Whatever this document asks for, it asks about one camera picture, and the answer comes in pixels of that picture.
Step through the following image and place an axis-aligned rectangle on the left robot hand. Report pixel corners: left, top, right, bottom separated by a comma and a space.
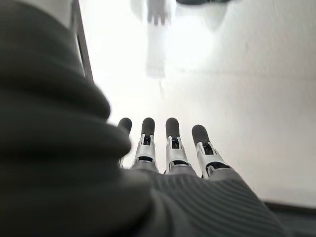
0, 0, 287, 237

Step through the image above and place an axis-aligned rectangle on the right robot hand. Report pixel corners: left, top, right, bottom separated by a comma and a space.
147, 0, 172, 26

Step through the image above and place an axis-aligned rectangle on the black left robot foot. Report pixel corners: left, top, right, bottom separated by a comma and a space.
176, 0, 231, 6

